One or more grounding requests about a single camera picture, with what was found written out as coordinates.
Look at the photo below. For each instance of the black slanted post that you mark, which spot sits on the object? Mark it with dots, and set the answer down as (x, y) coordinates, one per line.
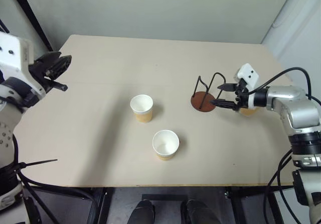
(32, 15)

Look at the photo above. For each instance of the black table frame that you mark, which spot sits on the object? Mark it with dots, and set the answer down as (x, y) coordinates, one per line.
(107, 204)

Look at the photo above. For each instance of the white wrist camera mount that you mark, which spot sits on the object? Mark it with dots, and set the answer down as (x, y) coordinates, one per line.
(248, 74)
(10, 53)

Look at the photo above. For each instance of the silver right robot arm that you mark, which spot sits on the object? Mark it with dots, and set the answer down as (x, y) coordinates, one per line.
(301, 113)

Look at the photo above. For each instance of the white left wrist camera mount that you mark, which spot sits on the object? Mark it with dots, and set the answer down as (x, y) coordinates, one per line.
(10, 53)

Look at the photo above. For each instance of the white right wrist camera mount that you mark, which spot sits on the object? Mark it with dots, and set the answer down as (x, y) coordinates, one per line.
(248, 74)

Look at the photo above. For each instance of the dark rounded shape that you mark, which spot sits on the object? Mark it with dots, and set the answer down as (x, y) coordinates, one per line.
(200, 212)
(141, 212)

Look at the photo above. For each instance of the white and tan paper cup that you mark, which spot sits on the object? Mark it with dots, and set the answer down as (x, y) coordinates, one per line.
(141, 107)
(248, 112)
(165, 143)

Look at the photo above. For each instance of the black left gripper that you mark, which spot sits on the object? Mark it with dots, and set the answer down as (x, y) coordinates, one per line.
(37, 69)

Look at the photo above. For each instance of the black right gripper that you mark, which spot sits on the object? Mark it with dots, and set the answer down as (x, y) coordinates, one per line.
(242, 93)

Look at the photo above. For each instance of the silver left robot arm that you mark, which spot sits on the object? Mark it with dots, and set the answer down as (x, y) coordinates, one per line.
(7, 143)

